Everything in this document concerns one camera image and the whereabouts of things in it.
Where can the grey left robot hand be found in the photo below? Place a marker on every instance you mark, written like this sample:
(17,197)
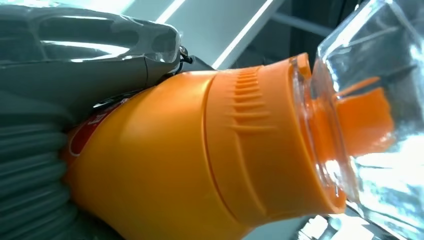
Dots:
(66,73)

